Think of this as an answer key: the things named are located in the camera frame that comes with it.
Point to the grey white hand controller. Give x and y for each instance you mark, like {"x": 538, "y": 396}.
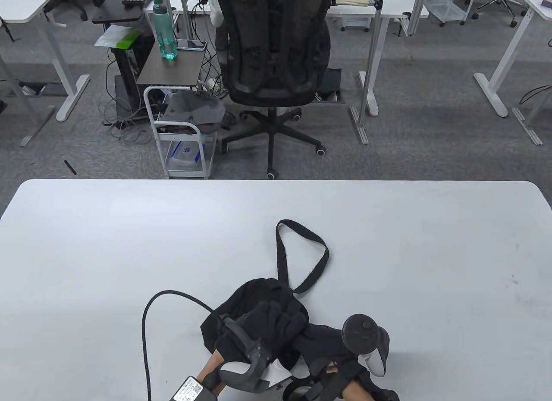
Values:
{"x": 250, "y": 373}
{"x": 362, "y": 332}

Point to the black pen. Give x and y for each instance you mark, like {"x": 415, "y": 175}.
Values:
{"x": 70, "y": 167}

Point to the teal water bottle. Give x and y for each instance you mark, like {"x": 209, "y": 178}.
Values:
{"x": 166, "y": 34}

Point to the person's left hand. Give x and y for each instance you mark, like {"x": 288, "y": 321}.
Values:
{"x": 276, "y": 321}

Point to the person's right forearm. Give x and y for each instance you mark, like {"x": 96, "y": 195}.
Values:
{"x": 355, "y": 392}

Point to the black standing desk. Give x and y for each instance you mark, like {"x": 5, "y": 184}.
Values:
{"x": 116, "y": 8}

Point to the beige cloth roll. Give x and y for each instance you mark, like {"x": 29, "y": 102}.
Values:
{"x": 351, "y": 1}

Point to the grey fabric bag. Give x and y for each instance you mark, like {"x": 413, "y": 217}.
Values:
{"x": 194, "y": 110}

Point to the person's left forearm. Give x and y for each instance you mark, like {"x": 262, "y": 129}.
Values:
{"x": 211, "y": 364}

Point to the black swivel chair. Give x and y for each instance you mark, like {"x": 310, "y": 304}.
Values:
{"x": 73, "y": 2}

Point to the person's right hand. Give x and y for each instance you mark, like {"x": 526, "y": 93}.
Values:
{"x": 327, "y": 345}

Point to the smartphone with light case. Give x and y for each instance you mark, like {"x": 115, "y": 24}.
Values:
{"x": 189, "y": 44}

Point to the aluminium frame foot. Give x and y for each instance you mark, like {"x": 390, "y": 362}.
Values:
{"x": 528, "y": 127}
{"x": 36, "y": 125}

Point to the black star-base chair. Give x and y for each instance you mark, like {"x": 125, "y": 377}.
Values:
{"x": 502, "y": 2}

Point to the grey white left hand controller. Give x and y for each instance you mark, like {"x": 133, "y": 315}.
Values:
{"x": 250, "y": 373}

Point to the white power strip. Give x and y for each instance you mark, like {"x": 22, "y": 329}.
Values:
{"x": 211, "y": 81}

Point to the white desk with rounded corner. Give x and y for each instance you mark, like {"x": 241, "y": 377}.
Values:
{"x": 21, "y": 4}

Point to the white paper sheet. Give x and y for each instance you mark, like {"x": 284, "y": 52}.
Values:
{"x": 108, "y": 36}

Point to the green packet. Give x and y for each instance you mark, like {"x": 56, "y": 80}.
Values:
{"x": 129, "y": 38}

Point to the grey white right hand controller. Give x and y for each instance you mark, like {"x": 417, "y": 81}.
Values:
{"x": 362, "y": 332}

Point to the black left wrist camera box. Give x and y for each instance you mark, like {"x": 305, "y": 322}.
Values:
{"x": 189, "y": 390}

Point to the white desk with white leg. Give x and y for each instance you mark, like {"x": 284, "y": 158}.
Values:
{"x": 517, "y": 34}

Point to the small dark side table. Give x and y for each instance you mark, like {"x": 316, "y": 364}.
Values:
{"x": 172, "y": 71}

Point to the black mesh office chair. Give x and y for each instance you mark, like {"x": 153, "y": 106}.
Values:
{"x": 271, "y": 51}

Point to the white rolling cart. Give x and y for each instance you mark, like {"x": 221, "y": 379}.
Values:
{"x": 177, "y": 123}

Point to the blue and white box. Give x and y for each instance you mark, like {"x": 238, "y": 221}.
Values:
{"x": 185, "y": 153}

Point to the long white desk aluminium legs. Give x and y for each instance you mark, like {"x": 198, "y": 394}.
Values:
{"x": 388, "y": 6}

